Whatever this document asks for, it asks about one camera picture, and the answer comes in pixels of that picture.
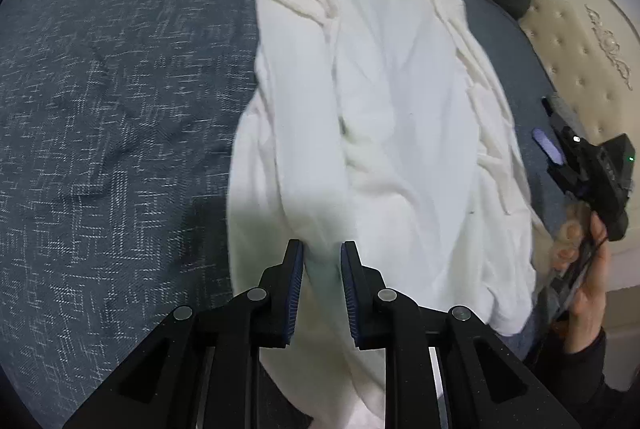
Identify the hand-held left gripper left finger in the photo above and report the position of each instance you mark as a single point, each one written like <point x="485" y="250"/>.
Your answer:
<point x="295" y="294"/>

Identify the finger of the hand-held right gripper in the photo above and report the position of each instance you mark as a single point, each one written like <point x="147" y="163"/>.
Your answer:
<point x="545" y="146"/>
<point x="557" y="114"/>

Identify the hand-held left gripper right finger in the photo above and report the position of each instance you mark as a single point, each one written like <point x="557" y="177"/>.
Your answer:
<point x="350" y="294"/>

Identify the white long-sleeve shirt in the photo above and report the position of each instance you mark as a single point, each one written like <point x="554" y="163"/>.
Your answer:
<point x="400" y="134"/>

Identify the person's right forearm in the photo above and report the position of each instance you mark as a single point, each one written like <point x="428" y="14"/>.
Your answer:
<point x="590" y="384"/>

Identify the person's right hand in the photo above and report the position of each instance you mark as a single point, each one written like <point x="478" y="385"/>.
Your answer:
<point x="587" y="299"/>

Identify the cream tufted headboard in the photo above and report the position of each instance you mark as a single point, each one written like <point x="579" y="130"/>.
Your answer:
<point x="590" y="34"/>

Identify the blue patterned bed sheet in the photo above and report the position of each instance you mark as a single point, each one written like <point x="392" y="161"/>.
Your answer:
<point x="125" y="109"/>

